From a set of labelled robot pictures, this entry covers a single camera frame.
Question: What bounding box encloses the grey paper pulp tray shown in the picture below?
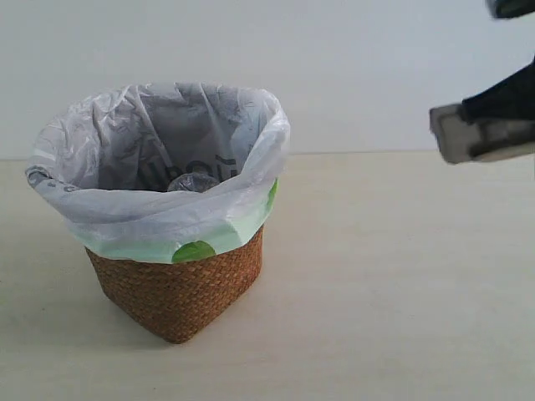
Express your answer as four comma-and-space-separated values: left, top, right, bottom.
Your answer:
429, 104, 534, 165

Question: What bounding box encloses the clear bottle green label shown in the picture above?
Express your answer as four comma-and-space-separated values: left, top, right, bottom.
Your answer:
167, 172, 219, 193

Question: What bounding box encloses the white green plastic bin liner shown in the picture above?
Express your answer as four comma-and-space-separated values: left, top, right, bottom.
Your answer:
25, 82, 290, 264

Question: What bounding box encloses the woven brown wicker basket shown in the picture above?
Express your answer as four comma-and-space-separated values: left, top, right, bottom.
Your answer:
87, 229, 263, 344

